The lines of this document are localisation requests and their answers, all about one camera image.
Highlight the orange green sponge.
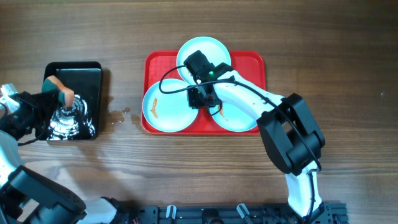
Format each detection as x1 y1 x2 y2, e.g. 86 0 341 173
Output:
42 75 75 108

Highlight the light blue plate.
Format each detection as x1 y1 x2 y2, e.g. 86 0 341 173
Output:
142 82 199 133
209 101 257 133
176 36 231 67

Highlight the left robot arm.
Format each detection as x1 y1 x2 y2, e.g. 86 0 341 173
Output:
1 90 120 224

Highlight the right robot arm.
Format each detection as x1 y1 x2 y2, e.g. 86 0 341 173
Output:
183 50 325 223

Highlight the red plastic tray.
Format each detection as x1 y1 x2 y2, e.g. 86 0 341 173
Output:
141 50 266 136

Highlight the black water basin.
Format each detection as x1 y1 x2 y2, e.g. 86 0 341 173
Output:
35 62 103 141

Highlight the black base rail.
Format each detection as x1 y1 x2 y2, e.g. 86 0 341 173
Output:
111 202 349 224

